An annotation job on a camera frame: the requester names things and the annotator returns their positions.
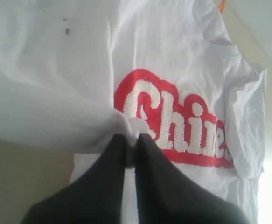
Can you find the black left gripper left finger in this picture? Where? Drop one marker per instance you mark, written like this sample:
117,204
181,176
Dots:
94,198

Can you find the white shirt with red print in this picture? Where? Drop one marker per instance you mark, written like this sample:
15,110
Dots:
75,72

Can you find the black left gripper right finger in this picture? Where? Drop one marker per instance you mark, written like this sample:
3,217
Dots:
166,196

